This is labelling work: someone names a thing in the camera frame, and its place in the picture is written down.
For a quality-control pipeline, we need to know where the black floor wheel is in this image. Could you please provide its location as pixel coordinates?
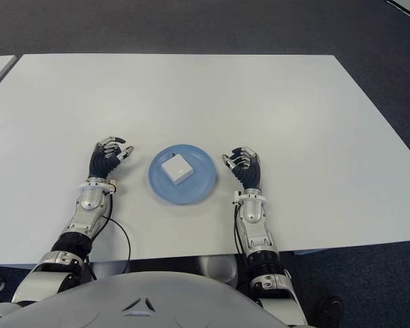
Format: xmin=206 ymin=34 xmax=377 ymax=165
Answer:
xmin=305 ymin=279 xmax=344 ymax=328

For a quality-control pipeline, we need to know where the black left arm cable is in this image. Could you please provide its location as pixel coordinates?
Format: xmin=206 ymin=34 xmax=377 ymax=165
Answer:
xmin=84 ymin=191 xmax=131 ymax=282

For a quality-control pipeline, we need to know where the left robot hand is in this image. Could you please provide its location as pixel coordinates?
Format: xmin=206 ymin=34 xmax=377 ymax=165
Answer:
xmin=87 ymin=136 xmax=135 ymax=181

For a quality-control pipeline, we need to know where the blue round plate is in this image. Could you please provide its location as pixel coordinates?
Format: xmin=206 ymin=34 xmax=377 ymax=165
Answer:
xmin=148 ymin=143 xmax=219 ymax=206

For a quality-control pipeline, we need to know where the grey robot torso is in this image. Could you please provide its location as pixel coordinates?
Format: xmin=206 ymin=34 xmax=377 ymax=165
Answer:
xmin=0 ymin=271 xmax=288 ymax=328

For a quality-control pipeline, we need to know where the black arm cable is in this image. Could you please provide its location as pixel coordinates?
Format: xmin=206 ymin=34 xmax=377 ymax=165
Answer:
xmin=233 ymin=204 xmax=247 ymax=256
xmin=84 ymin=191 xmax=131 ymax=282

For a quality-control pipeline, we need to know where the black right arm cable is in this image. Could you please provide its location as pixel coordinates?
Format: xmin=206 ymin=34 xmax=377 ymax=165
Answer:
xmin=233 ymin=204 xmax=247 ymax=256

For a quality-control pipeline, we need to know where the white charger block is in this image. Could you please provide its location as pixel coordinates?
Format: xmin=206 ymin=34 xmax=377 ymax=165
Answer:
xmin=161 ymin=153 xmax=195 ymax=187

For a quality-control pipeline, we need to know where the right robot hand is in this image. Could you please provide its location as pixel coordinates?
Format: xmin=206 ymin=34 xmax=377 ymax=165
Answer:
xmin=221 ymin=146 xmax=262 ymax=191

